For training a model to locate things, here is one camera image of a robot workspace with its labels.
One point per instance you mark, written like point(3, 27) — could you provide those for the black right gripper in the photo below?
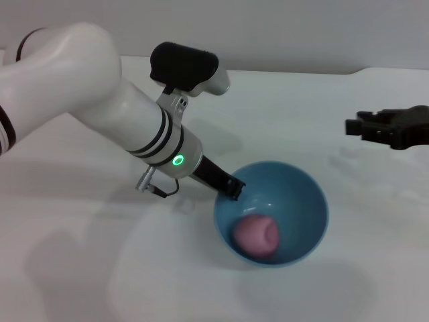
point(410, 129)

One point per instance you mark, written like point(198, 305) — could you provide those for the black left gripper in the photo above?
point(211, 174)

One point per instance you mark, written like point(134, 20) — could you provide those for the pink toy peach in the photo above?
point(256, 236)

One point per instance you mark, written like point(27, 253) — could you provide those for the blue bowl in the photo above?
point(288, 208)

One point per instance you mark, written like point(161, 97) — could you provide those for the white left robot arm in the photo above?
point(83, 87)

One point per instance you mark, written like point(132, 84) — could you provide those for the black and white wrist camera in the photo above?
point(187, 68)

